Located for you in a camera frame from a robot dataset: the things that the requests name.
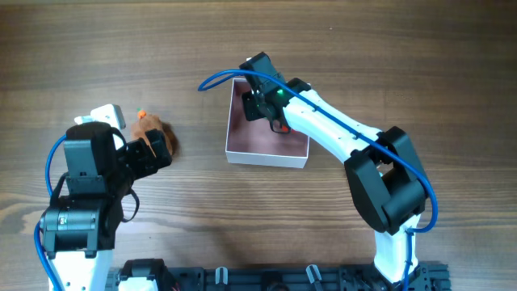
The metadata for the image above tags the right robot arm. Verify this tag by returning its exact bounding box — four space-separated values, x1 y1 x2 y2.
239 53 429 287

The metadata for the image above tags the white box pink interior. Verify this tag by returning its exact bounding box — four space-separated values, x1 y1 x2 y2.
225 78 310 168

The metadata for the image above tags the blue left cable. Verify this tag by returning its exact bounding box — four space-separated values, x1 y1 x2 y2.
32 133 68 291

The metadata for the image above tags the blue cable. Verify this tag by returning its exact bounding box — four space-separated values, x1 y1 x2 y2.
197 69 439 291
32 133 68 291

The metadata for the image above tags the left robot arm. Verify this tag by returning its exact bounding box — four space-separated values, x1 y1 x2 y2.
34 121 172 290

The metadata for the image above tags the brown plush toy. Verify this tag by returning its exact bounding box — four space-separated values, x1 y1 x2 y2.
131 110 178 156

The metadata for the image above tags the red toy truck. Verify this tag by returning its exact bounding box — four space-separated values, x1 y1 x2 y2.
280 125 293 134

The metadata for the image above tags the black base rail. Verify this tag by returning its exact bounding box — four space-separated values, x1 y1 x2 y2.
105 259 452 291

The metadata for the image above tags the blue right cable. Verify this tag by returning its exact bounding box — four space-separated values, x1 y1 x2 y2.
197 69 439 291

